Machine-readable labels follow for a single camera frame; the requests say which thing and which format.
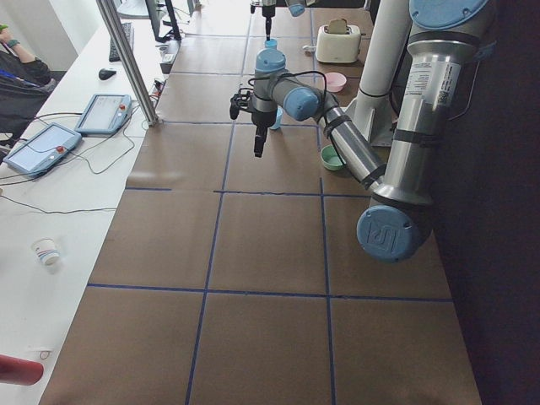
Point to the black computer mouse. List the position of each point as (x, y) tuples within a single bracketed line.
[(106, 73)]

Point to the middle crossing blue tape strip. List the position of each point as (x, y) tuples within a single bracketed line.
[(291, 194)]

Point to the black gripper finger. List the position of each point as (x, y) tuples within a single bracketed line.
[(260, 139), (268, 27)]

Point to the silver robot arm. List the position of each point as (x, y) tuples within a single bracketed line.
[(444, 36), (295, 7)]

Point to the cream toaster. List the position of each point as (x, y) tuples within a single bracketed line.
[(338, 48)]

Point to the red cylinder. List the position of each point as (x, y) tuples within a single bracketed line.
[(19, 371)]

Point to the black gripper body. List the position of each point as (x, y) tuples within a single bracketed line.
[(266, 9), (260, 120)]

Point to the aluminium frame post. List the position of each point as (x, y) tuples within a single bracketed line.
[(114, 26)]

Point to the green bowl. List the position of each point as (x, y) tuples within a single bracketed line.
[(330, 158)]

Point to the far blue teach pendant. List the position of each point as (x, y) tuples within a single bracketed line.
[(104, 115)]

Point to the black monitor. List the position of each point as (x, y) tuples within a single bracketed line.
[(163, 20)]

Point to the toast slice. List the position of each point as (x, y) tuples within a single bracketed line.
[(337, 27)]

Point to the near blue teach pendant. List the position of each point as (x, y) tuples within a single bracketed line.
[(43, 151)]

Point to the crossing blue tape strip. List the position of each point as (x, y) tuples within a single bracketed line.
[(291, 194), (267, 293)]

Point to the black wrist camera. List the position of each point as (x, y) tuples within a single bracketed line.
[(240, 101)]

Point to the light blue plastic cup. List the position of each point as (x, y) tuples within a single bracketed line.
[(278, 119)]

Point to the blue teach pendant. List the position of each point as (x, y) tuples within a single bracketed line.
[(104, 115), (43, 151)]

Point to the white pillar with base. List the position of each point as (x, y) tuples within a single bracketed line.
[(371, 110)]

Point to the seated person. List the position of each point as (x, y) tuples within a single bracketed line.
[(26, 83)]

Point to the pink bowl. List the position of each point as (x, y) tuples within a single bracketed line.
[(335, 81)]

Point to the white paper cup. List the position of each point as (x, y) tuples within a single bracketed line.
[(46, 251)]

